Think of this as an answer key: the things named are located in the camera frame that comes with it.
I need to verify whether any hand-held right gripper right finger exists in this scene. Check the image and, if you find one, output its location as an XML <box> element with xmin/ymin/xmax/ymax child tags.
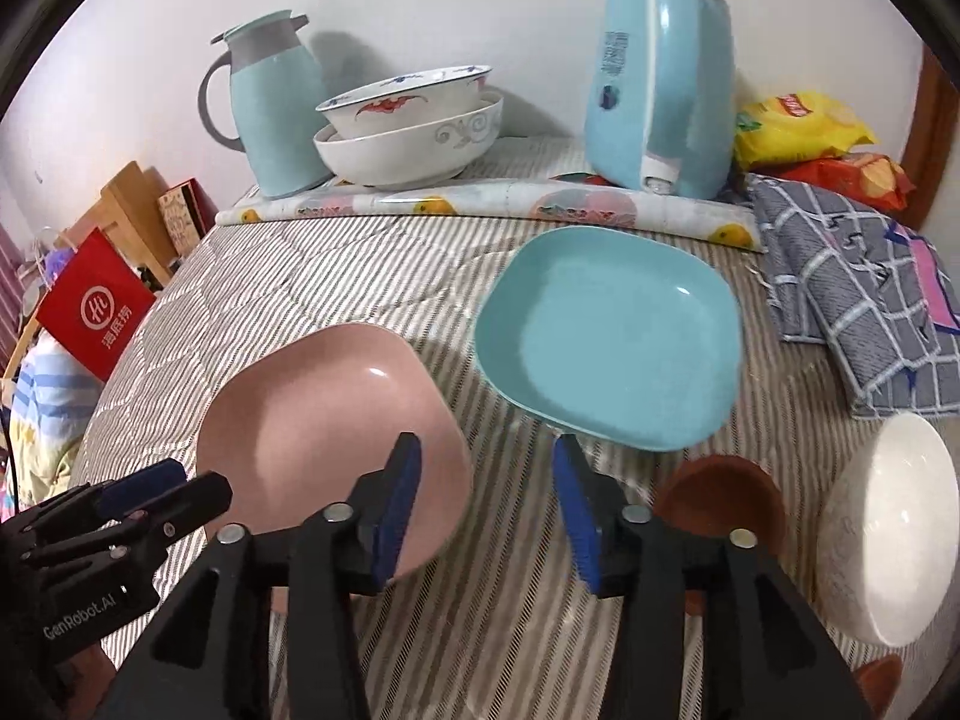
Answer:
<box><xmin>551</xmin><ymin>435</ymin><xmax>875</xmax><ymax>720</ymax></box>

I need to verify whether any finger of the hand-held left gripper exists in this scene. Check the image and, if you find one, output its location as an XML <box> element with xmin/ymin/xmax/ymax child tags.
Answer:
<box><xmin>22</xmin><ymin>472</ymin><xmax>233</xmax><ymax>571</ymax></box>
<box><xmin>22</xmin><ymin>461</ymin><xmax>186</xmax><ymax>541</ymax></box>

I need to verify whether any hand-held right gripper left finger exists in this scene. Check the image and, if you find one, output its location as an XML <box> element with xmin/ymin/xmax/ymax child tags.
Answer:
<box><xmin>90</xmin><ymin>431</ymin><xmax>425</xmax><ymax>720</ymax></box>

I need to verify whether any pink square plate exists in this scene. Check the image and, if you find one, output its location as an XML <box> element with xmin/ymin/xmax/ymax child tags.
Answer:
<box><xmin>196</xmin><ymin>322</ymin><xmax>473</xmax><ymax>612</ymax></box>

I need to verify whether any small brown bowl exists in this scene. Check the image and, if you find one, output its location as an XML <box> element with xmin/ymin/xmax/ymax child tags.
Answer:
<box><xmin>652</xmin><ymin>454</ymin><xmax>786</xmax><ymax>612</ymax></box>
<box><xmin>855</xmin><ymin>654</ymin><xmax>905</xmax><ymax>720</ymax></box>

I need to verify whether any light blue square plate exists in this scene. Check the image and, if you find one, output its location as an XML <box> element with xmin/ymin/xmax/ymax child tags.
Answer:
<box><xmin>474</xmin><ymin>226</ymin><xmax>745</xmax><ymax>453</ymax></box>

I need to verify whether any plain white bowl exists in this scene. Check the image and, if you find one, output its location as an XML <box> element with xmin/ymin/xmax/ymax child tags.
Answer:
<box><xmin>816</xmin><ymin>412</ymin><xmax>960</xmax><ymax>647</ymax></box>

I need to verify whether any pile of clothes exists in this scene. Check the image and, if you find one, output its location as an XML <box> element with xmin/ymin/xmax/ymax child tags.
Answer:
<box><xmin>0</xmin><ymin>330</ymin><xmax>106</xmax><ymax>518</ymax></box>

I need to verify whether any red paper bag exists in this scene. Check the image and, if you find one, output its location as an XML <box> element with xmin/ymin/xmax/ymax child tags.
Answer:
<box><xmin>36</xmin><ymin>229</ymin><xmax>157</xmax><ymax>382</ymax></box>

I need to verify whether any striped quilt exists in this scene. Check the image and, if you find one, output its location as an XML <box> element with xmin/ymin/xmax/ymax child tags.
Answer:
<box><xmin>71</xmin><ymin>136</ymin><xmax>960</xmax><ymax>720</ymax></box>

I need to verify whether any red patterned box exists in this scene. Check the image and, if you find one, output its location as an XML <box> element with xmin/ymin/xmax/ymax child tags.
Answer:
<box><xmin>157</xmin><ymin>178</ymin><xmax>220</xmax><ymax>267</ymax></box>

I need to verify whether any wooden furniture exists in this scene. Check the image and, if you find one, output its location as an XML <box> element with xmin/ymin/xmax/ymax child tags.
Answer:
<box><xmin>52</xmin><ymin>161</ymin><xmax>181</xmax><ymax>290</ymax></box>

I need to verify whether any rolled fruit print tablecloth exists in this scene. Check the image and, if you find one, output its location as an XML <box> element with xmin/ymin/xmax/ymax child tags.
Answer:
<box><xmin>216</xmin><ymin>178</ymin><xmax>767</xmax><ymax>253</ymax></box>

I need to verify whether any white bowl with grey pattern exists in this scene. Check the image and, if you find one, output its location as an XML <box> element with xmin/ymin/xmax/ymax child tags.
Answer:
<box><xmin>313</xmin><ymin>94</ymin><xmax>504</xmax><ymax>190</ymax></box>

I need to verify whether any grey checked cloth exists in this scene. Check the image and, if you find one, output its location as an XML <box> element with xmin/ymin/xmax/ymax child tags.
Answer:
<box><xmin>746</xmin><ymin>174</ymin><xmax>960</xmax><ymax>421</ymax></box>

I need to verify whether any light blue thermos jug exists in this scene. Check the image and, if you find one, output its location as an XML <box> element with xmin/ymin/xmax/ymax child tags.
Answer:
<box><xmin>197</xmin><ymin>10</ymin><xmax>325</xmax><ymax>200</ymax></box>

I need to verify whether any red and blue patterned bowl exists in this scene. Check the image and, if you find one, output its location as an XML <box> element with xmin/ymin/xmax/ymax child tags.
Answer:
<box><xmin>315</xmin><ymin>64</ymin><xmax>494</xmax><ymax>140</ymax></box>

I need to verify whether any light blue toaster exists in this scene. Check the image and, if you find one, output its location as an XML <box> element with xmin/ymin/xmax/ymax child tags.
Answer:
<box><xmin>583</xmin><ymin>0</ymin><xmax>736</xmax><ymax>200</ymax></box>

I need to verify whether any red chip bag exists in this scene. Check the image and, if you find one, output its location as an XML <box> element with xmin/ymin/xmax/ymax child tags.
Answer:
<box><xmin>780</xmin><ymin>154</ymin><xmax>917</xmax><ymax>215</ymax></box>

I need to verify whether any yellow chip bag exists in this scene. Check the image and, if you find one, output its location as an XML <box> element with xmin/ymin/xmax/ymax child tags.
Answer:
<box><xmin>733</xmin><ymin>91</ymin><xmax>877</xmax><ymax>172</ymax></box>

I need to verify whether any wooden door frame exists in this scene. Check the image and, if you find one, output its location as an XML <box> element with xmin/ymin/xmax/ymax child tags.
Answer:
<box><xmin>900</xmin><ymin>52</ymin><xmax>960</xmax><ymax>230</ymax></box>

